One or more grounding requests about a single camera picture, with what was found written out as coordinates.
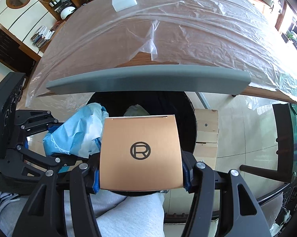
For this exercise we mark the light wooden stool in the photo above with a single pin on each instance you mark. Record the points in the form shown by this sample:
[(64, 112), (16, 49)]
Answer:
[(206, 133)]

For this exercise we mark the white cabinet round wooden inlay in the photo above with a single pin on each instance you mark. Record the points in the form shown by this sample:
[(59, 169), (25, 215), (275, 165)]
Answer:
[(27, 12)]

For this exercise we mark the blue plastic bag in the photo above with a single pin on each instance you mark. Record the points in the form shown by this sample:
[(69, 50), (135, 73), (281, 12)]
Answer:
[(72, 133)]

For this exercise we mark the person's grey trouser leg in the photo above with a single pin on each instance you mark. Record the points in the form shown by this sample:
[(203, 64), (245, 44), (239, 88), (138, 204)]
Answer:
[(128, 214)]

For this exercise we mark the grey curved bar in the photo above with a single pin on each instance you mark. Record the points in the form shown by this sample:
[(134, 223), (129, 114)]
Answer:
[(148, 79)]

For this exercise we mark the black round trash bin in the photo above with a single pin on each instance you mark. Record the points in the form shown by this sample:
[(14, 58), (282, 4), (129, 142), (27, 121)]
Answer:
[(168, 118)]

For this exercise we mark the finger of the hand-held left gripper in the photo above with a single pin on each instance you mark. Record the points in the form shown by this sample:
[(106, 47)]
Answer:
[(37, 121), (39, 161)]

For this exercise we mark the stack of books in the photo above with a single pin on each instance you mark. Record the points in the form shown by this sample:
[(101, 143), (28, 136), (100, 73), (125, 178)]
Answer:
[(41, 37)]

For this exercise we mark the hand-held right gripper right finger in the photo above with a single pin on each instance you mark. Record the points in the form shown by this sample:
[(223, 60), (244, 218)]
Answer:
[(187, 177)]

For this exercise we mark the white navy sneaker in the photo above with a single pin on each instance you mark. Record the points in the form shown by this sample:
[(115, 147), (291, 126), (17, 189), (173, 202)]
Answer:
[(5, 200)]

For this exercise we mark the white helmet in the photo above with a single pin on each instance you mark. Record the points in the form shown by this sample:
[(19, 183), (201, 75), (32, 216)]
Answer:
[(68, 12)]

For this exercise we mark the copper cardboard box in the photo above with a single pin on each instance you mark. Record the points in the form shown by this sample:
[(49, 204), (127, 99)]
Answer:
[(138, 172)]

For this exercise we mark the white flat box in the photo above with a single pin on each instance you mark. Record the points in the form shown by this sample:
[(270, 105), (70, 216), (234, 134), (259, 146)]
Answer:
[(125, 1)]

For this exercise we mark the dark wooden cabinet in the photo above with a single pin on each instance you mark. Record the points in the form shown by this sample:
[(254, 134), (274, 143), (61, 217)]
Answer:
[(5, 49)]

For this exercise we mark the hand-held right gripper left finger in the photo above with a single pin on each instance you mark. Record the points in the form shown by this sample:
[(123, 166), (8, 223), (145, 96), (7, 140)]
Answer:
[(96, 180)]

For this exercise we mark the dark wooden chair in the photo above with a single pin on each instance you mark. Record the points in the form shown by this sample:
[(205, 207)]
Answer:
[(281, 140)]

